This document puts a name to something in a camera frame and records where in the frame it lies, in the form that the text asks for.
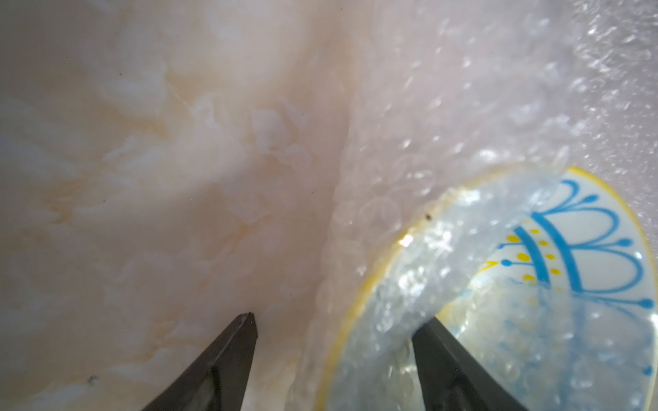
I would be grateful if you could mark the yellow dotted ceramic bowl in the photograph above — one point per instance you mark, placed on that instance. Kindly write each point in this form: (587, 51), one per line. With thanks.
(547, 281)

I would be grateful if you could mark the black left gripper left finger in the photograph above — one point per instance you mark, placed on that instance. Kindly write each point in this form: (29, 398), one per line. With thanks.
(217, 379)

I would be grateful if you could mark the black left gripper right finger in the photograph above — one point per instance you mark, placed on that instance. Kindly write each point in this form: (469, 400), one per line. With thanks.
(451, 378)

